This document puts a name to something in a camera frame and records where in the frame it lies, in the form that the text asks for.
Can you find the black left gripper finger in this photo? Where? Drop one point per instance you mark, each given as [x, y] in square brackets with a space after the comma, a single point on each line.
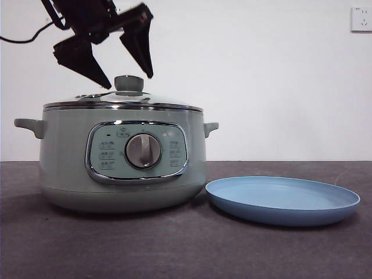
[139, 43]
[78, 58]

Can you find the blue round plate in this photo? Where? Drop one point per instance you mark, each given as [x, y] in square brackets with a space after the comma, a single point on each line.
[279, 200]

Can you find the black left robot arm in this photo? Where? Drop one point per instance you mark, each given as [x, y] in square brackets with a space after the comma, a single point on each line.
[87, 17]

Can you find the glass lid with green knob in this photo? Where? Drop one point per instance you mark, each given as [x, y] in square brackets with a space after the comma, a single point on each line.
[129, 83]

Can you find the white wall socket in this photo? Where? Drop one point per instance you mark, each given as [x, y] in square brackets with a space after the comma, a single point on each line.
[361, 19]

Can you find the pale green electric steamer pot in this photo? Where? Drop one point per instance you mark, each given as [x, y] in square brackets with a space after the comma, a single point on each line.
[67, 162]

